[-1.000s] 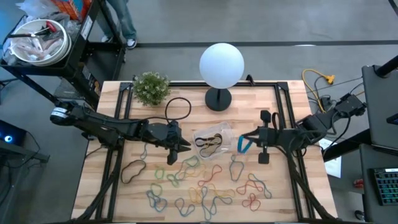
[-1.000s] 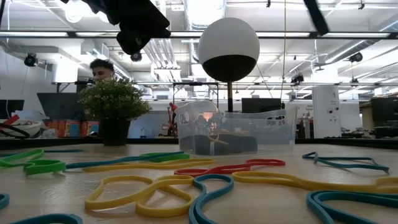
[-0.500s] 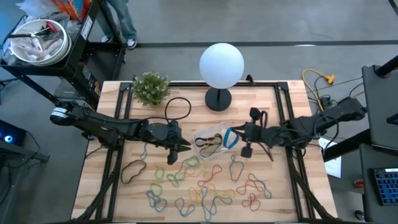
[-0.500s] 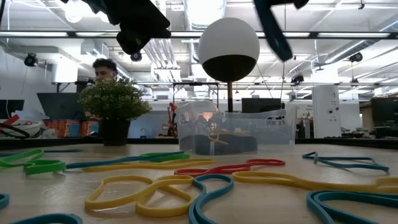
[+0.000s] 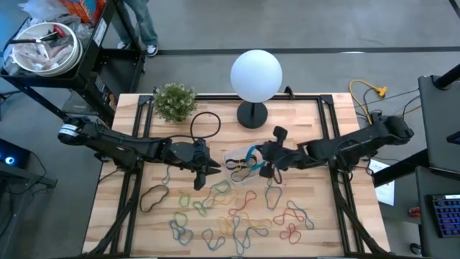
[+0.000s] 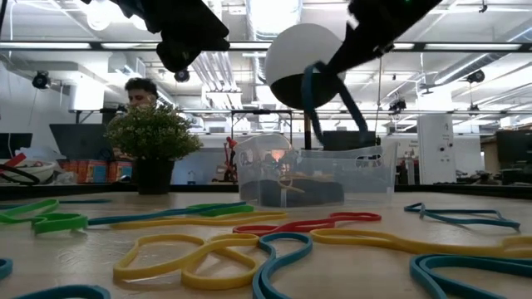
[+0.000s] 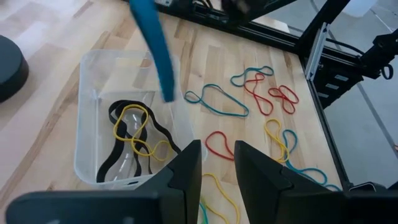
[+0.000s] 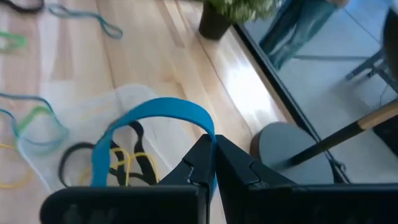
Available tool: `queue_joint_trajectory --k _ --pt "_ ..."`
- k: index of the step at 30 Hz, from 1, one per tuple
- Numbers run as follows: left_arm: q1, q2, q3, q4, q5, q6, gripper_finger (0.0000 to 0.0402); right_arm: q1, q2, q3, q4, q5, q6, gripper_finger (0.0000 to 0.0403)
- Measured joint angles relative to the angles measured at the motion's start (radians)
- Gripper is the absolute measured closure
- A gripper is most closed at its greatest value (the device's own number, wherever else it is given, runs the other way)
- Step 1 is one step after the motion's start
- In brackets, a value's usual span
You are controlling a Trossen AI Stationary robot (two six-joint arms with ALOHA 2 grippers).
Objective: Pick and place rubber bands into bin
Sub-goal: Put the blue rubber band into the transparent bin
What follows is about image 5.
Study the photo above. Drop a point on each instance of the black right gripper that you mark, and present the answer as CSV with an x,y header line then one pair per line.
x,y
287,158

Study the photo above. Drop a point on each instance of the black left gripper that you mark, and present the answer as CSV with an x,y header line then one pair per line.
x,y
185,154

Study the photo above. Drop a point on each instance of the wide black rubber band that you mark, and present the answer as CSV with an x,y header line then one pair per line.
x,y
140,203
240,176
233,164

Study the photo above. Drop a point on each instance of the teal rubber band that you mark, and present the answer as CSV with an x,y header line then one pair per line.
x,y
163,178
296,212
266,196

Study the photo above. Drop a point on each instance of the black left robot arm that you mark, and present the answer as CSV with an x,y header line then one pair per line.
x,y
108,140

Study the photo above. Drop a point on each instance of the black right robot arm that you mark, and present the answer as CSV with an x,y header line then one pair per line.
x,y
359,140

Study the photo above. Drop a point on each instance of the clear plastic bin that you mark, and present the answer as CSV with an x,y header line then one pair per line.
x,y
230,154

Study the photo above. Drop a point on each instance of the green plant in black pot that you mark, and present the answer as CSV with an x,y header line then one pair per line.
x,y
175,102

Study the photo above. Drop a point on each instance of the white globe lamp, black base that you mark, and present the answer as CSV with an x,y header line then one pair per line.
x,y
256,75

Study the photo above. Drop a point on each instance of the white paper sheet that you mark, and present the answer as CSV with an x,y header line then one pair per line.
x,y
384,188

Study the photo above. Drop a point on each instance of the red can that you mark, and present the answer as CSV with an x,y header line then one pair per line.
x,y
414,212

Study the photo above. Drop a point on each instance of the black utility cart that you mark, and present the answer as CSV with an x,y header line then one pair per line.
x,y
91,61

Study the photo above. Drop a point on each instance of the person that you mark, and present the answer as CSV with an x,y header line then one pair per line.
x,y
142,21

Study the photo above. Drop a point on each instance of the dark grey side desk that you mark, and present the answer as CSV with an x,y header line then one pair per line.
x,y
440,126

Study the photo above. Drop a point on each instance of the white bowl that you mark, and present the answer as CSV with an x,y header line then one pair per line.
x,y
77,50

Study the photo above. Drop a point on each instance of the keyboard with coloured keys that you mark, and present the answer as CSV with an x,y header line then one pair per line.
x,y
447,216

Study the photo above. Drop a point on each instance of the black computer case, blue light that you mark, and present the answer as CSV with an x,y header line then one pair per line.
x,y
12,154

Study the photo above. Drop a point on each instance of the orange cardboard box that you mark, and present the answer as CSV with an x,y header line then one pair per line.
x,y
98,5
77,11

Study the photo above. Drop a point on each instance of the clear plastic bags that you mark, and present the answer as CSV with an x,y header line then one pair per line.
x,y
36,57

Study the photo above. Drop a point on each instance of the white plastic bag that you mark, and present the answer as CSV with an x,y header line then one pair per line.
x,y
39,9

